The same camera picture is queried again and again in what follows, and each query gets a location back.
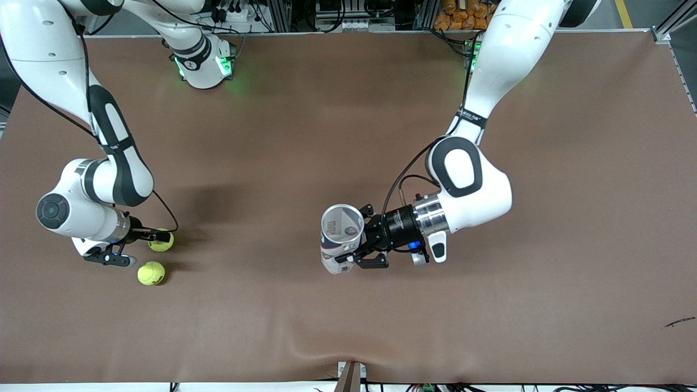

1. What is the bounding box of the yellow tennis ball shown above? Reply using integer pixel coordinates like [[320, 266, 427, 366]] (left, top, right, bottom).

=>
[[148, 229, 175, 253], [137, 261, 166, 286]]

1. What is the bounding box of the white power strip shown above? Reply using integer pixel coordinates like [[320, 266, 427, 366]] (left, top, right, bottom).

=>
[[210, 3, 256, 23]]

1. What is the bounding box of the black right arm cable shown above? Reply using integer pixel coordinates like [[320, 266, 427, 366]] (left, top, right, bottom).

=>
[[0, 0, 179, 234]]

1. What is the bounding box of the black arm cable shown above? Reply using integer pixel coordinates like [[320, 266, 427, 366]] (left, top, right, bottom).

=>
[[380, 32, 483, 219], [0, 0, 179, 234]]

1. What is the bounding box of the pile of orange packets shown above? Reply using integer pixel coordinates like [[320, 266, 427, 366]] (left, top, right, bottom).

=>
[[434, 0, 499, 31]]

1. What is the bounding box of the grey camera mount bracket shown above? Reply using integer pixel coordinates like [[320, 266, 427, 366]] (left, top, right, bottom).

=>
[[334, 360, 367, 392]]

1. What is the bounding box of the aluminium frame profile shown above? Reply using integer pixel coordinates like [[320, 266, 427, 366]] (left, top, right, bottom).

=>
[[652, 0, 697, 44]]

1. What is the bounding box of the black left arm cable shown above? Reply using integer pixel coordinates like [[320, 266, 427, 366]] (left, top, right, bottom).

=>
[[380, 32, 483, 219]]

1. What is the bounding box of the white blue tennis ball can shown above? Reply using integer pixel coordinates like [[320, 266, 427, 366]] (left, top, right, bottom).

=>
[[320, 204, 365, 275]]

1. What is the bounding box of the brown table mat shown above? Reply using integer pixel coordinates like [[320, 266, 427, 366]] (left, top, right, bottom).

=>
[[0, 30, 697, 384]]

